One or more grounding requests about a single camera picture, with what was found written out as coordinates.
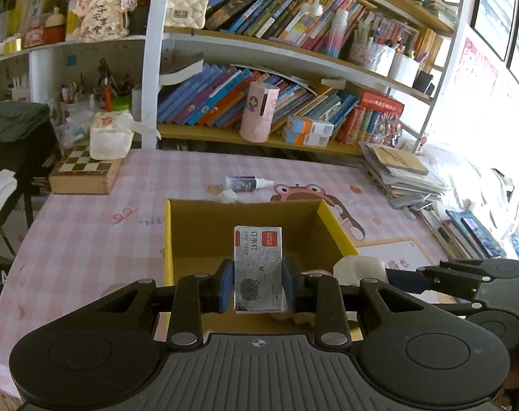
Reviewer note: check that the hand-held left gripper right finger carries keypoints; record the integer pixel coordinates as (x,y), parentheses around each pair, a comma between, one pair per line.
(290,287)

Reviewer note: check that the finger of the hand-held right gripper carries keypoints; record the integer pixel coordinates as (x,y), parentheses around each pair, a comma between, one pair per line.
(407,281)
(505,267)

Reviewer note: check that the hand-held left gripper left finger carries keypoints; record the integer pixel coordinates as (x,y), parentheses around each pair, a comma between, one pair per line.
(225,287)

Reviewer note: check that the grey staple box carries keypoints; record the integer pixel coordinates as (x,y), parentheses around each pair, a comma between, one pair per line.
(259,265)

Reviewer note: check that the white soft lump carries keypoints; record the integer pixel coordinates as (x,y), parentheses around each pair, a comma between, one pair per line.
(358,267)

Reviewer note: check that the yellow cardboard box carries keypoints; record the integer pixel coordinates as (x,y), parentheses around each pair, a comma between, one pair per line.
(242,214)

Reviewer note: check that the pink cylinder container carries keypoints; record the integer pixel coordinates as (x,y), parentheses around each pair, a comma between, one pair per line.
(259,113)

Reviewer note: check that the white paper sign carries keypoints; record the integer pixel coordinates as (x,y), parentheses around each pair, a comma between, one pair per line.
(396,257)

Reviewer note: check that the stack of dark flat books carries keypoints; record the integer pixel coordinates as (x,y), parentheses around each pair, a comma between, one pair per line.
(469,231)

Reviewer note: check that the small white block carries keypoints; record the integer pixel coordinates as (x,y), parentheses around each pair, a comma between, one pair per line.
(228,195)

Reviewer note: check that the small white dropper bottle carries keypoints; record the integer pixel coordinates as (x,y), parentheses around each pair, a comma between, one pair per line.
(242,183)

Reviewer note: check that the stack of worn books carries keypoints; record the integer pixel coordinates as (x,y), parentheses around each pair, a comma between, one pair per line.
(403,173)

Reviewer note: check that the pink checked tablecloth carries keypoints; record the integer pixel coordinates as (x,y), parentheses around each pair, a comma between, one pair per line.
(92,231)

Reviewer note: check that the row of thin colourful books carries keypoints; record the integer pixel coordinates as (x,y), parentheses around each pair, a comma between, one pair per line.
(370,126)

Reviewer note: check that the wooden chessboard box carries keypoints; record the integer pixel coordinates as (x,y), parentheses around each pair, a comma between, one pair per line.
(83,175)

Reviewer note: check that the red book box set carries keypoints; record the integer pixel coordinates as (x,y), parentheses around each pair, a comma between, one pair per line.
(381,102)

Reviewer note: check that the white plastic tissue pack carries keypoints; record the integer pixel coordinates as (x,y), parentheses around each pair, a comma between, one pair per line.
(109,141)

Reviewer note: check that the row of blue paperback books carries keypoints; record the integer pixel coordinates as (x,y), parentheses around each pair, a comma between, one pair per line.
(208,98)

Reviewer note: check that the plain white storage box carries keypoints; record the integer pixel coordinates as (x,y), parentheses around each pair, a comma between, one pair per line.
(405,70)

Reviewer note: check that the white pen holder with pens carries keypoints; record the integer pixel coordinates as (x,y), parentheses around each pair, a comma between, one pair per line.
(373,55)

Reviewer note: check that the cluster of brushes and pens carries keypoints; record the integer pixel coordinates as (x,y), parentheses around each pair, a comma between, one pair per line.
(107,87)

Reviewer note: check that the black garment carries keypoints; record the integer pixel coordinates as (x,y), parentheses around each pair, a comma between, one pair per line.
(24,154)

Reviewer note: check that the pink blue gradient tube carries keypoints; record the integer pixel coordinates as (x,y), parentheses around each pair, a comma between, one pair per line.
(337,34)

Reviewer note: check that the grey folded garment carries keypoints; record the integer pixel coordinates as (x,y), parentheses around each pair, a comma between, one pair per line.
(15,120)

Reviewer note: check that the white quilted handbag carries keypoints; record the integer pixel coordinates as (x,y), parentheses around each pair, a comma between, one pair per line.
(186,10)

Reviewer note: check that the row of leaning colourful books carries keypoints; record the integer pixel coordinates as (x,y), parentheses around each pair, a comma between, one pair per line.
(263,6)

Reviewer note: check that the white cubby shelf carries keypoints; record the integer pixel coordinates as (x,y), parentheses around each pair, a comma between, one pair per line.
(41,72)

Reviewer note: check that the pink plush ornament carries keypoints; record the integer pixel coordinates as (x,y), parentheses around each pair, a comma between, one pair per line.
(101,13)

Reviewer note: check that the red and yellow jar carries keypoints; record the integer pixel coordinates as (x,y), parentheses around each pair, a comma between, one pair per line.
(54,30)

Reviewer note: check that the gold tape roll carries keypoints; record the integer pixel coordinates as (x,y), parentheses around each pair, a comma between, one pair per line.
(13,45)

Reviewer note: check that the pink wall poster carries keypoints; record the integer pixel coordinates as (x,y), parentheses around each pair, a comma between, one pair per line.
(475,66)

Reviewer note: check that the wooden bookshelf with white frame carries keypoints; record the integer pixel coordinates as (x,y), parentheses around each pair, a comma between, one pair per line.
(153,51)

